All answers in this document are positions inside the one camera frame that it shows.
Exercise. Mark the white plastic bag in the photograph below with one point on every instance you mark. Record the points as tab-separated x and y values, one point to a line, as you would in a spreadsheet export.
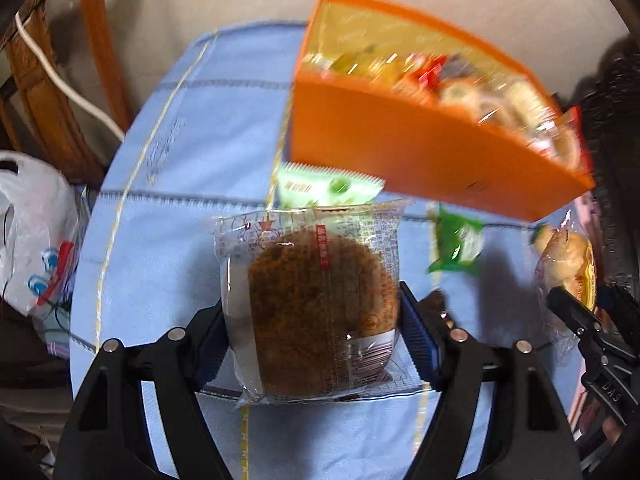
35	220

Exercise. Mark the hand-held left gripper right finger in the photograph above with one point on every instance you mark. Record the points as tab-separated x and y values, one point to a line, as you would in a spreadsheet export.
420	340

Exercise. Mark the clear packet with red edge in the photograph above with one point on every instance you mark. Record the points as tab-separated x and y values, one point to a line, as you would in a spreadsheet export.
570	135

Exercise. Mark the pale green snack packet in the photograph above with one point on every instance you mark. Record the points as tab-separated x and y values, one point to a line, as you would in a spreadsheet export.
325	187

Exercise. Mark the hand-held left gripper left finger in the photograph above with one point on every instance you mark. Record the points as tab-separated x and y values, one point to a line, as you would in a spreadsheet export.
212	360

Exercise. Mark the red snack packet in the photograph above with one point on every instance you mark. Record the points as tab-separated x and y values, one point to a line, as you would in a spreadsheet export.
430	72

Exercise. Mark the clear packet of white buns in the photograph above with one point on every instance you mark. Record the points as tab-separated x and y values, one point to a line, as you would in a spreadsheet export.
500	102

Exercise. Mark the dark carved wooden furniture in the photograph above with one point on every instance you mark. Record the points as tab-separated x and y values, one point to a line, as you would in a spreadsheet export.
615	110

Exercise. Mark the green cracker packet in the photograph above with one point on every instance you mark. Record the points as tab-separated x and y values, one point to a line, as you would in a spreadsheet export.
360	62

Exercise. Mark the brown floss cake packet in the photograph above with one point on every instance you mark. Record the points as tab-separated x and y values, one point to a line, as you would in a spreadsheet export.
315	300

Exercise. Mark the orange box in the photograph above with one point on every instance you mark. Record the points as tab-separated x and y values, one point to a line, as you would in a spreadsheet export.
400	150

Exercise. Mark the blue tablecloth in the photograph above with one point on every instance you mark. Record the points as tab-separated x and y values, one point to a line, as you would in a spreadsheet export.
200	110

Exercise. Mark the brown wooden chair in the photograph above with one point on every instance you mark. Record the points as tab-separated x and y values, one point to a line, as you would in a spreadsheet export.
95	60

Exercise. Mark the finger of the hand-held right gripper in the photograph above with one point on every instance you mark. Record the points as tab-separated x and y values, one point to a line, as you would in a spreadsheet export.
575	312
622	305

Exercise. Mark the bright green snack packet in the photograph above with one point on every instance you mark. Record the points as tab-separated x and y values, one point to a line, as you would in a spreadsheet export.
457	240

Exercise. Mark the golden bread packet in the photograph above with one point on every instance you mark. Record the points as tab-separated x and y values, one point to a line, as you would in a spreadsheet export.
565	260

